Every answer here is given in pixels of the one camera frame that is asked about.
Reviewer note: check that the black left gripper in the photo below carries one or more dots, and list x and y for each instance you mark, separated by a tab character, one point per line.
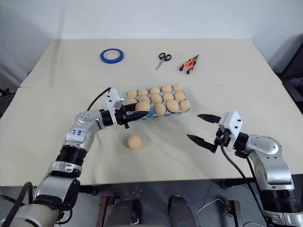
120	117

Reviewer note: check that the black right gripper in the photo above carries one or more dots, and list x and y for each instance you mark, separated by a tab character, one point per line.
223	137

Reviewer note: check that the beige egg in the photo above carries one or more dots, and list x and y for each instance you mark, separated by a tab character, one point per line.
172	106
160	109
184	105
134	142
156	98
166	88
142	106
145	98
177	87
179	95
168	96
132	93
155	90
131	101
143	92

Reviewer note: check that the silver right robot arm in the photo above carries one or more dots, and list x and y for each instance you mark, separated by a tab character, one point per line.
272	151

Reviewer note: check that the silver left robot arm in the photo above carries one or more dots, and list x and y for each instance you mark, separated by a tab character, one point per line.
82	118

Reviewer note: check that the light blue egg carton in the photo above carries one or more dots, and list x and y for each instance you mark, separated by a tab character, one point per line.
151	115

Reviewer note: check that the blue tape roll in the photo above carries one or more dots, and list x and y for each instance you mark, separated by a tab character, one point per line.
103	58

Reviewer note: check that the orange black cutting pliers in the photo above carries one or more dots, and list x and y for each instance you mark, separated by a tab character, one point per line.
188	63

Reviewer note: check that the dark grey rounded block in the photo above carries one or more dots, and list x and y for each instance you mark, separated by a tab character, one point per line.
182	210

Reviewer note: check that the dark chair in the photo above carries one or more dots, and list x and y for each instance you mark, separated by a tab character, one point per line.
292	59

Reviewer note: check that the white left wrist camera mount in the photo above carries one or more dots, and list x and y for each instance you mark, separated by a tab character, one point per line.
114	98

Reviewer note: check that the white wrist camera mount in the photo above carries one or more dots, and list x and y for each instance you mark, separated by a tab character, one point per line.
233	123
114	98

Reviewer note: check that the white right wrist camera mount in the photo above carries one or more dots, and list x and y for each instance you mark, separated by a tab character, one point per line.
233	123

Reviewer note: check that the black table frame bar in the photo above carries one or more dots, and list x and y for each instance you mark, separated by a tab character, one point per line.
236	182
88	189

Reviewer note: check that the rusty metal bracket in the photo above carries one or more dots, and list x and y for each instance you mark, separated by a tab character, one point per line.
105	208
233	211

